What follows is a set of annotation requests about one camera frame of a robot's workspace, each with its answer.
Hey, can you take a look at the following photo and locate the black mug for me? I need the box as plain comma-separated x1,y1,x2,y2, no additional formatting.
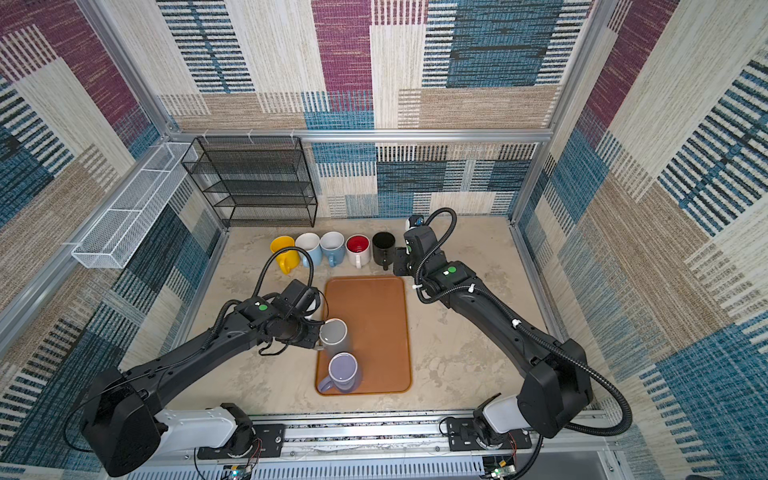
372,231,396,271

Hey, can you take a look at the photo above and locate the grey mug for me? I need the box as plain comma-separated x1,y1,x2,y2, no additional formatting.
319,318,352,359

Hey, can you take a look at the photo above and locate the yellow mug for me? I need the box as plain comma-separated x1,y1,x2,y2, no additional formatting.
270,236,301,275

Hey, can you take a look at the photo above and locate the white mug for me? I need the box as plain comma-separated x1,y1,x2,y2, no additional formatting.
346,234,371,269

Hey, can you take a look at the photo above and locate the purple mug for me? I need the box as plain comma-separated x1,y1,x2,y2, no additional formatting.
317,352,362,394

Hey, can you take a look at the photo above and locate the brown plastic tray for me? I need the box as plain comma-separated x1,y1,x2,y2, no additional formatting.
325,275,412,395

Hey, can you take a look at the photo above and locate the light blue mug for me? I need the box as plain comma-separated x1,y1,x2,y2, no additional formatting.
295,232,323,267

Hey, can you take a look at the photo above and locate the teal blue mug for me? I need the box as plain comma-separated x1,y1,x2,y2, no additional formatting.
320,231,346,268

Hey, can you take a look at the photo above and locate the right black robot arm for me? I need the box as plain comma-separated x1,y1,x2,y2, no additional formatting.
394,207,633,442

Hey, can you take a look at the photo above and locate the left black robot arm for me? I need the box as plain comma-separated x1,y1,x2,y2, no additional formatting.
67,280,323,477

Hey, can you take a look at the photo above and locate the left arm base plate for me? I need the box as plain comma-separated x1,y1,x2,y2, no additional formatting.
196,424,286,463

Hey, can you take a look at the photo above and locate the black wire shelf rack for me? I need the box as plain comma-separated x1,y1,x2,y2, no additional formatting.
181,136,318,228

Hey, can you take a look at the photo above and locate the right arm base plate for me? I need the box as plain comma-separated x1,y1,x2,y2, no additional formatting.
438,416,533,451

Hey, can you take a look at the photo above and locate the white wire mesh basket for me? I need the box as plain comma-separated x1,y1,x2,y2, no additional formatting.
72,142,190,269

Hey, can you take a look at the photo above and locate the aluminium mounting rail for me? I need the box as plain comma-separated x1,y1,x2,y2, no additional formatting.
101,407,619,480

